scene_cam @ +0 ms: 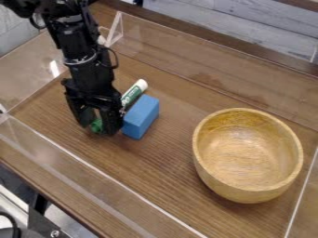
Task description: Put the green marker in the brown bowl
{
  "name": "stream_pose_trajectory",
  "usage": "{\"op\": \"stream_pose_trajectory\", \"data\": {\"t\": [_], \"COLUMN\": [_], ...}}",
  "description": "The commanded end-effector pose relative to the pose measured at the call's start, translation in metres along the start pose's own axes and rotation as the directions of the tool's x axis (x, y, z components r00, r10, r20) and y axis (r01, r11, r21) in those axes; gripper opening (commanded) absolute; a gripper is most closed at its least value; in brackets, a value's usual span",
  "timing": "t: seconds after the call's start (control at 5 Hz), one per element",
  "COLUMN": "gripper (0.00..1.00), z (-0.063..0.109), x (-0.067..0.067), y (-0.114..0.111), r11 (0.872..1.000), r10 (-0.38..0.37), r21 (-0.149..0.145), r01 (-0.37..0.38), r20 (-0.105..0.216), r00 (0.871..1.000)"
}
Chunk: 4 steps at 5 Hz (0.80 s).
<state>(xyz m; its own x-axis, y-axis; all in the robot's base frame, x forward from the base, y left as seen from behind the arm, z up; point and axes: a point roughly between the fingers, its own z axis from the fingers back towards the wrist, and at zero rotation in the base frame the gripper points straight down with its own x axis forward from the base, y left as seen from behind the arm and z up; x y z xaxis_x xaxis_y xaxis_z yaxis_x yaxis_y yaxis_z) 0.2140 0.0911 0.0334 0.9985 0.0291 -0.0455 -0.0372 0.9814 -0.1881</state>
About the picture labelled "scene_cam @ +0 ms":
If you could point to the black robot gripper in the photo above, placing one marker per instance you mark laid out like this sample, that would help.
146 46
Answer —
90 91

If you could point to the green dry erase marker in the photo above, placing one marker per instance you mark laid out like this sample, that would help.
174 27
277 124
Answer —
128 99

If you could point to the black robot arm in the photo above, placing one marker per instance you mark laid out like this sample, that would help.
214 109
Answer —
71 27

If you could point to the brown wooden bowl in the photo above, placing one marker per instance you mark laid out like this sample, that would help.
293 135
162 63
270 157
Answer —
247 155

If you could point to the blue foam block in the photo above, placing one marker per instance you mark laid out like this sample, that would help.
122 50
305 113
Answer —
140 116

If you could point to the clear acrylic tray wall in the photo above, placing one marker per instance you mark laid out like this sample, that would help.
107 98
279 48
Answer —
134 188

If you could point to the black metal table bracket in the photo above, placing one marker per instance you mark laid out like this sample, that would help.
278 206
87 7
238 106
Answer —
39 223

